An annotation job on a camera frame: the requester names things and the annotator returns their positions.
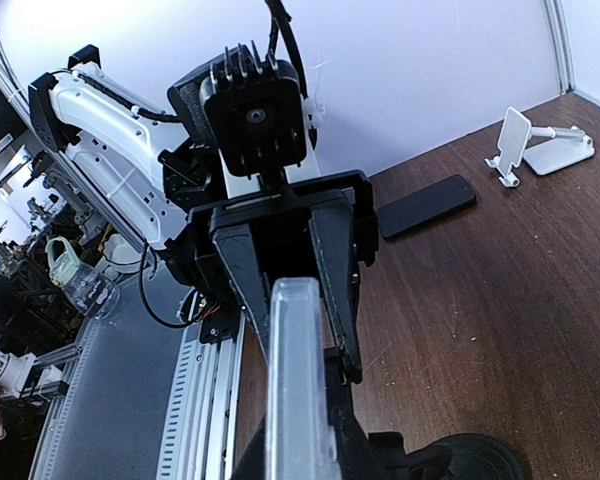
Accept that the front aluminium rail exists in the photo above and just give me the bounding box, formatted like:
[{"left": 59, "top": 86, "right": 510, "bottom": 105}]
[{"left": 29, "top": 279, "right": 244, "bottom": 479}]

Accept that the black smartphone no case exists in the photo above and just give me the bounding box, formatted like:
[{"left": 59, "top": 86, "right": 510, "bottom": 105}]
[{"left": 377, "top": 175, "right": 477, "bottom": 239}]

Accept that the smartphone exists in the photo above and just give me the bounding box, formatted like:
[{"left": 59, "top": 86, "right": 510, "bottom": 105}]
[{"left": 265, "top": 277, "right": 341, "bottom": 479}]

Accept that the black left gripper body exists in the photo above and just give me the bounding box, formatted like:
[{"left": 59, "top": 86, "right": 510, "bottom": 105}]
[{"left": 167, "top": 171, "right": 378, "bottom": 309}]

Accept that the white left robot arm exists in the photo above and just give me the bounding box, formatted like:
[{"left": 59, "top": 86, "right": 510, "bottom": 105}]
[{"left": 29, "top": 45, "right": 378, "bottom": 383}]

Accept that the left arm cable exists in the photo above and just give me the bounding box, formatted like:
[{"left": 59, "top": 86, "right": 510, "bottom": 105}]
[{"left": 264, "top": 0, "right": 311, "bottom": 101}]

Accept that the clear plastic water bottle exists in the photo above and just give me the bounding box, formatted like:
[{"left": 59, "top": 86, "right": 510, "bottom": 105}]
[{"left": 45, "top": 236, "right": 120, "bottom": 319}]

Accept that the right aluminium frame post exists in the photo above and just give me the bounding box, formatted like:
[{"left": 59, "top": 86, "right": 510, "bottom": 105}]
[{"left": 542, "top": 0, "right": 576, "bottom": 95}]

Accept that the white folding phone stand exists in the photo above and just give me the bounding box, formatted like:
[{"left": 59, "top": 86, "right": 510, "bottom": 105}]
[{"left": 484, "top": 106, "right": 595, "bottom": 189}]

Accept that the black round-base stand front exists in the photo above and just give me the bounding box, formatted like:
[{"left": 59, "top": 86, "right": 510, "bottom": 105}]
[{"left": 324, "top": 344, "right": 526, "bottom": 480}]

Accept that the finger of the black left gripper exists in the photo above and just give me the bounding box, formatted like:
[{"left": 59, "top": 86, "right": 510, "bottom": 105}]
[
  {"left": 213, "top": 224, "right": 270, "bottom": 363},
  {"left": 309, "top": 202, "right": 362, "bottom": 384}
]

